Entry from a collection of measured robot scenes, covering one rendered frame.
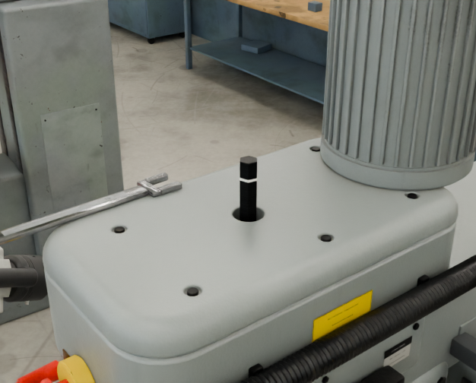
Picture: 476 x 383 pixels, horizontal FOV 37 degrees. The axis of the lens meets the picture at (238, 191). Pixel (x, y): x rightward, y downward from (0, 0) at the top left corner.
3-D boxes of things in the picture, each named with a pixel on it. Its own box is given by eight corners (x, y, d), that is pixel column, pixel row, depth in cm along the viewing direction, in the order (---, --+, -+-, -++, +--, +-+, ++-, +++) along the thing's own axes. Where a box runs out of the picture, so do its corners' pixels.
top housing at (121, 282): (151, 480, 67) (140, 351, 60) (39, 338, 86) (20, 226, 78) (458, 300, 93) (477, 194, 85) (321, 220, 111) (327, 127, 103)
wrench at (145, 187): (-13, 255, 73) (-15, 248, 73) (-26, 239, 76) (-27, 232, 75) (182, 188, 86) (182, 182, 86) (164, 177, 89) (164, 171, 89)
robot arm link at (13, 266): (4, 311, 135) (-48, 314, 125) (5, 255, 136) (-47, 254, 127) (46, 311, 129) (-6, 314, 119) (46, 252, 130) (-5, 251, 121)
